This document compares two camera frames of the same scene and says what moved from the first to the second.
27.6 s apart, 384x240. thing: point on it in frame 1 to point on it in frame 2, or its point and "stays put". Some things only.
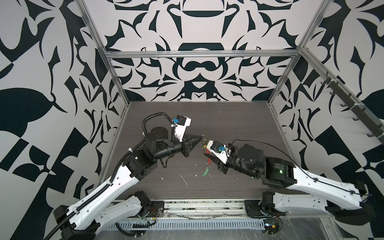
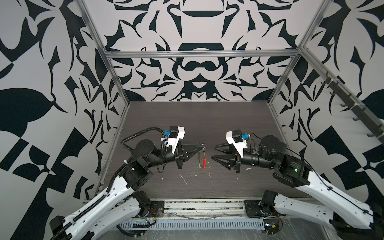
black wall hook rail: [374, 125] stays put
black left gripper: [187, 144] to [183, 150]
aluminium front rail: [203, 208] stays put
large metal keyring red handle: [204, 142] to [204, 161]
